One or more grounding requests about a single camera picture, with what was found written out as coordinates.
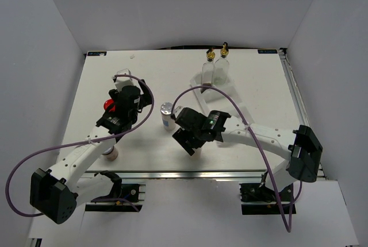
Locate red lid sauce jar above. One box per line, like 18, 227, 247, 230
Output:
103, 99, 116, 112

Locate clear glass cruet bottle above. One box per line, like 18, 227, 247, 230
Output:
212, 42, 229, 86

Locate glass cruet dark powder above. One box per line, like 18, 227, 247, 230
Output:
201, 47, 215, 86

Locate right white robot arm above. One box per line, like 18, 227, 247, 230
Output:
173, 107, 323, 200

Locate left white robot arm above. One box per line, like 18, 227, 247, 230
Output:
30, 80, 154, 224

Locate silver lid white canister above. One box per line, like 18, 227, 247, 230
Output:
190, 148, 202, 161

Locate silver shaker blue label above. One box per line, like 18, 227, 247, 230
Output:
160, 102, 176, 131

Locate white plastic organizer tray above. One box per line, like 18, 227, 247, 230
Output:
193, 76, 255, 124

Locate small jar labelled lid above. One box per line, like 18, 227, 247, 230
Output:
102, 145, 118, 161

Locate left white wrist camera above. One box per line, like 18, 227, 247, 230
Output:
112, 68, 135, 92

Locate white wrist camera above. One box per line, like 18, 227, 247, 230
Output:
112, 68, 135, 92
170, 106, 183, 120

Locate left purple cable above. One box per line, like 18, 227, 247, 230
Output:
6, 74, 155, 218

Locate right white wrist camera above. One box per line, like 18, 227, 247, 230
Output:
170, 106, 183, 120

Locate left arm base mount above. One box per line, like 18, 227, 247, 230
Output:
85, 171, 144, 213

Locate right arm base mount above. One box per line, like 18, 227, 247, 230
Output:
240, 182, 296, 215

